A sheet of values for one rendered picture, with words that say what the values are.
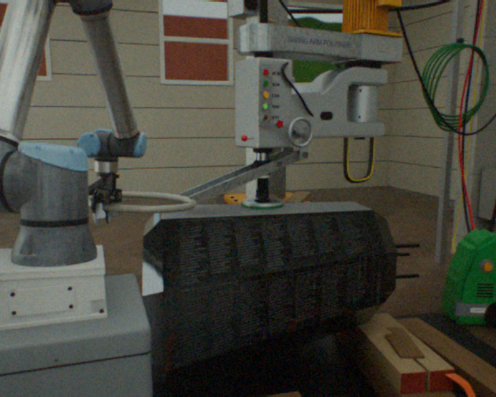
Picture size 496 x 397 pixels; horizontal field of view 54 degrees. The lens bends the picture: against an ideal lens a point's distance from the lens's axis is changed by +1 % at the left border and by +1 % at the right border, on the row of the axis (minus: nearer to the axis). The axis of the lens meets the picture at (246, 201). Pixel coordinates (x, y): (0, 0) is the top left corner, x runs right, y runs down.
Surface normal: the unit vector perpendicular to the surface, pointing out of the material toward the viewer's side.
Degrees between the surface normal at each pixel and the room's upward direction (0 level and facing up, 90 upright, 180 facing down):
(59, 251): 67
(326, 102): 90
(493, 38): 90
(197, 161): 90
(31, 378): 90
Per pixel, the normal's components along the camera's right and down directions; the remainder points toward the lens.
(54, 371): 0.30, 0.16
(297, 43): 0.51, 0.15
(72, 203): 0.79, 0.07
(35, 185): -0.11, 0.09
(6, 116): 0.66, -0.22
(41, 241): 0.01, -0.25
